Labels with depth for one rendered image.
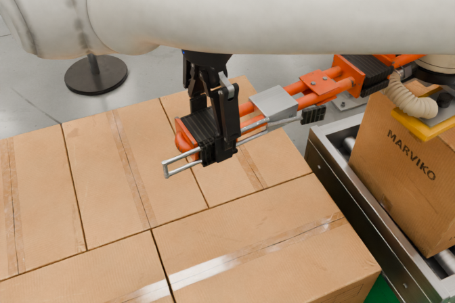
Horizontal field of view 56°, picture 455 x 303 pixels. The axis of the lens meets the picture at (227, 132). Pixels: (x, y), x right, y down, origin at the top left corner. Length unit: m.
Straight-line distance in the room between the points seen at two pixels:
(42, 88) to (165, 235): 1.75
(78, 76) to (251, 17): 2.59
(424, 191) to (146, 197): 0.86
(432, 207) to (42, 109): 2.17
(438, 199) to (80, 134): 1.25
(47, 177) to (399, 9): 1.44
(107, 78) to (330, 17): 2.53
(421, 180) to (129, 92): 1.88
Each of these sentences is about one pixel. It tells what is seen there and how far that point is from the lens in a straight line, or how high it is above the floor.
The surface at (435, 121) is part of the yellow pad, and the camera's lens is 1.00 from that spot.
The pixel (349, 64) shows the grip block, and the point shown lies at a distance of 0.86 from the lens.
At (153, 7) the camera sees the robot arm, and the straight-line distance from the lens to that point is 0.35.
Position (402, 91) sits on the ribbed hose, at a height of 1.16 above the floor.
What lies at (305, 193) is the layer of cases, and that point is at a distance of 1.48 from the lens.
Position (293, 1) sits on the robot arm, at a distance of 0.32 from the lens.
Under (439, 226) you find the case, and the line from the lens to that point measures 1.34.
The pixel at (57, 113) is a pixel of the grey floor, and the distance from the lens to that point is 2.70.
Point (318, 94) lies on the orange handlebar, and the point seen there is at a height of 1.22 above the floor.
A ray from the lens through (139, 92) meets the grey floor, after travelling 2.70.
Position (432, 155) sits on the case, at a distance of 1.24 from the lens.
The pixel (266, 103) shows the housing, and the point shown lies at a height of 1.22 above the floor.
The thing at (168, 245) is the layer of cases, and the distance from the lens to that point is 1.36.
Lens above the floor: 1.73
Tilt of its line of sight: 46 degrees down
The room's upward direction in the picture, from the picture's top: straight up
